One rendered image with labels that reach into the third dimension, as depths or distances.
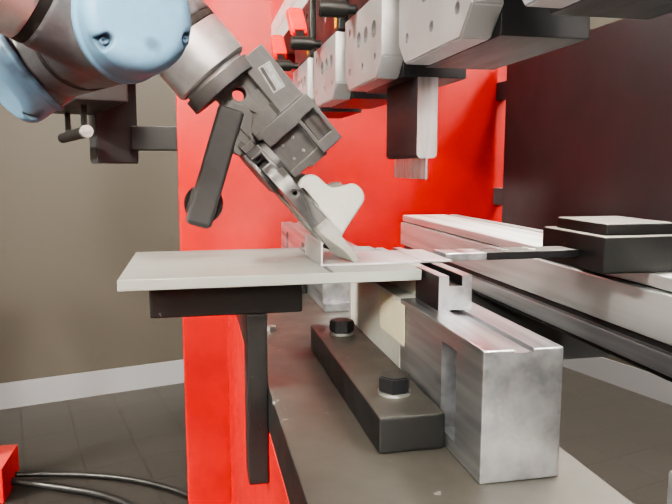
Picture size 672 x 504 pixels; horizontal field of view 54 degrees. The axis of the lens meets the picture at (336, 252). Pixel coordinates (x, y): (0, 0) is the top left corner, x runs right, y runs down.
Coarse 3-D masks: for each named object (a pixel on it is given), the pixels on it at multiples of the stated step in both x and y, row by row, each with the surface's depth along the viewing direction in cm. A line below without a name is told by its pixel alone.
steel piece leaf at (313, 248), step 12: (312, 240) 65; (312, 252) 65; (324, 252) 69; (360, 252) 69; (372, 252) 69; (384, 252) 69; (396, 252) 69; (324, 264) 61; (336, 264) 61; (348, 264) 62; (360, 264) 62; (372, 264) 62
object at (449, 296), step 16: (432, 272) 58; (448, 272) 59; (464, 272) 58; (416, 288) 61; (432, 288) 57; (448, 288) 56; (464, 288) 56; (432, 304) 57; (448, 304) 56; (464, 304) 56
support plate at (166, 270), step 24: (144, 264) 62; (168, 264) 62; (192, 264) 62; (216, 264) 62; (240, 264) 62; (264, 264) 62; (288, 264) 62; (312, 264) 62; (384, 264) 62; (408, 264) 62; (120, 288) 54; (144, 288) 54; (168, 288) 55; (192, 288) 55
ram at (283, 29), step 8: (272, 0) 142; (280, 0) 129; (296, 0) 110; (304, 0) 102; (272, 8) 142; (272, 16) 142; (280, 32) 130; (288, 32) 123; (288, 40) 130; (288, 48) 139
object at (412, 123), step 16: (416, 80) 61; (432, 80) 61; (400, 96) 66; (416, 96) 61; (432, 96) 61; (400, 112) 66; (416, 112) 62; (432, 112) 62; (400, 128) 66; (416, 128) 62; (432, 128) 62; (400, 144) 67; (416, 144) 62; (432, 144) 62; (400, 160) 70; (416, 160) 65; (400, 176) 70; (416, 176) 65
